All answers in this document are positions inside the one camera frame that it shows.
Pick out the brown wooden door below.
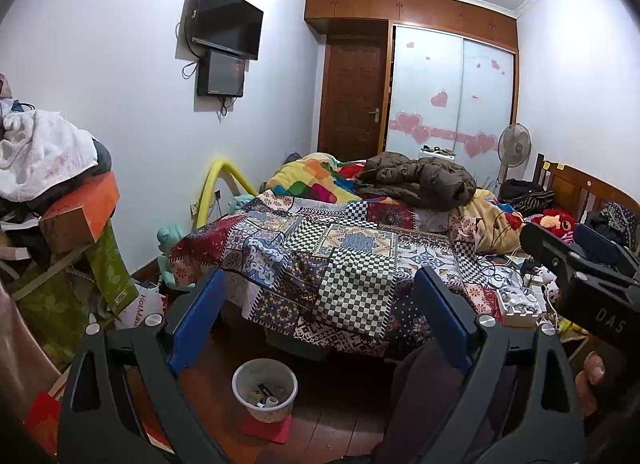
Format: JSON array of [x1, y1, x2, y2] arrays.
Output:
[[318, 36, 390, 163]]

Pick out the frosted wardrobe sliding doors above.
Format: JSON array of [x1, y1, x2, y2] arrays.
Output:
[[385, 24, 516, 163]]

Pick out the brown puffer jacket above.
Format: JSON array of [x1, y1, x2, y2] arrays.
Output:
[[355, 151, 479, 210]]

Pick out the white standing fan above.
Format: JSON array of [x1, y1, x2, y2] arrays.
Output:
[[495, 122, 532, 191]]

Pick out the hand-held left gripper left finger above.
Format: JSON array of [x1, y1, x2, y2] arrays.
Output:
[[57, 268, 236, 464]]

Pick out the black wall television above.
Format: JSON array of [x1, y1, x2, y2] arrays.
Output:
[[191, 0, 265, 63]]

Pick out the wooden overhead cabinets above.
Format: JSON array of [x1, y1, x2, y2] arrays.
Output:
[[303, 0, 519, 51]]

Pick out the dark patterned clothing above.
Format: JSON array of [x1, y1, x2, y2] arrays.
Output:
[[584, 201, 640, 251]]

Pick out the small black wall monitor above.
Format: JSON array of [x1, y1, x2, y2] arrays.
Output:
[[195, 50, 247, 99]]

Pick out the beige blanket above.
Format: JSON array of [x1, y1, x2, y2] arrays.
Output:
[[461, 188, 527, 253]]

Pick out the white power strip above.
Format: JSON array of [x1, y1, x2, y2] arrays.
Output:
[[494, 283, 549, 328]]

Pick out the orange cardboard box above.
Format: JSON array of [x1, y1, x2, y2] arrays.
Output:
[[38, 172, 121, 253]]

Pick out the white shopping bag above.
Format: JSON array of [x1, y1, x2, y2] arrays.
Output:
[[115, 279, 169, 331]]

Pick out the black cable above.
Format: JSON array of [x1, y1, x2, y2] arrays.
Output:
[[486, 210, 524, 251]]

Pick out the person's dark trouser leg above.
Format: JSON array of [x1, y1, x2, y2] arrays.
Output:
[[384, 340, 507, 464]]

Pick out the white plastic waste bin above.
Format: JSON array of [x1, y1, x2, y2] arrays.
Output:
[[231, 358, 300, 424]]

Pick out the red bag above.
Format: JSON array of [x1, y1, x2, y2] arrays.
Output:
[[24, 388, 67, 456]]

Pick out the red plush toy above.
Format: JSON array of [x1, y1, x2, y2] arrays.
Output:
[[529, 208, 579, 245]]

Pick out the green patterned box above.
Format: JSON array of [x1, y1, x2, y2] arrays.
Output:
[[9, 220, 140, 361]]

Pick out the black striped clothing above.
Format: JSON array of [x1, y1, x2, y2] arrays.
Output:
[[498, 177, 556, 218]]

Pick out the white fleece cloth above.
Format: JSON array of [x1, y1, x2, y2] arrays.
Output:
[[0, 105, 101, 203]]

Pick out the person's right hand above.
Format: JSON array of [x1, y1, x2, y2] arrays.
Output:
[[574, 350, 608, 418]]

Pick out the patchwork printed blanket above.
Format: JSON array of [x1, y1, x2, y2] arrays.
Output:
[[169, 193, 507, 361]]

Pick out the wooden bed headboard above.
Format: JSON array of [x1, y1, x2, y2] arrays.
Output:
[[532, 152, 640, 226]]

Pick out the mint green toy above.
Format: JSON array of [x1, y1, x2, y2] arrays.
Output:
[[227, 193, 257, 218], [156, 226, 197, 290]]

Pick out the yellow foam tube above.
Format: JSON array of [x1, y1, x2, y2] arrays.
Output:
[[192, 156, 259, 233]]

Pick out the multicoloured fleece blanket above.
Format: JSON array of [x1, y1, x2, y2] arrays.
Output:
[[263, 151, 369, 206]]

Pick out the red square mat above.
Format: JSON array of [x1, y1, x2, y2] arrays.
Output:
[[242, 411, 294, 444]]

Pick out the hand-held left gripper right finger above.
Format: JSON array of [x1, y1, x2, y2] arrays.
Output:
[[414, 265, 586, 464]]

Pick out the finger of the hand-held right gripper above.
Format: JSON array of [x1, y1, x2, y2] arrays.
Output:
[[574, 223, 640, 288], [519, 221, 589, 289]]

